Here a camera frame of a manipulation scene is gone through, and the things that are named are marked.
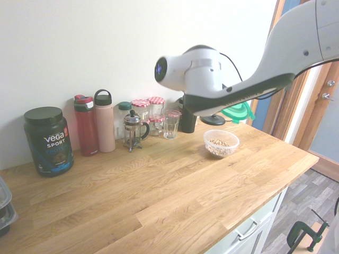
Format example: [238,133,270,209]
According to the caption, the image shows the green plastic container lid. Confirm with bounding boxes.
[220,101,256,125]

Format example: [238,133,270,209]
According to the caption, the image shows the glass jar green lid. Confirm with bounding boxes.
[114,101,132,140]

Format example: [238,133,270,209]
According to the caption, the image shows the clear plastic food bowl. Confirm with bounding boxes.
[203,129,240,160]

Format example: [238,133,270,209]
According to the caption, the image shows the clear glass tumbler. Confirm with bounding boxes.
[163,108,182,140]

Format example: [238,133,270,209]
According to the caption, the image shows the black shaker bottle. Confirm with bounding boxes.
[177,96,198,134]

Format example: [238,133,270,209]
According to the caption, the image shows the glass French press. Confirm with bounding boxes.
[122,109,150,153]

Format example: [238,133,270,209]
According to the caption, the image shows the black round lamp base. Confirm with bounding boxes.
[200,114,226,126]

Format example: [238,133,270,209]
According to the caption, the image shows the cereal rings heap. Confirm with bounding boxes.
[207,138,231,148]

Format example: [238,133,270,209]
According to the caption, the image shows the pink water bottle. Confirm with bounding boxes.
[93,89,117,153]

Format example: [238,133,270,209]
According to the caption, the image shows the red water bottle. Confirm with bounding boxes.
[73,94,100,158]

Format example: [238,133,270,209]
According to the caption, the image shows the Vega protein powder tub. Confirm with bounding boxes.
[23,106,75,178]

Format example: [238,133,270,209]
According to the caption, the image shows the white kitchen cabinet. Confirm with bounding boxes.
[209,184,290,254]

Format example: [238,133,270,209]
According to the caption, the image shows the blue glass door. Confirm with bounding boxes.
[308,62,339,183]

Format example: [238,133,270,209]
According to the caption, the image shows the green metal clamp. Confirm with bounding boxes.
[287,208,331,252]

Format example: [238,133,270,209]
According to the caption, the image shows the silver drawer handle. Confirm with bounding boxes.
[234,220,259,241]

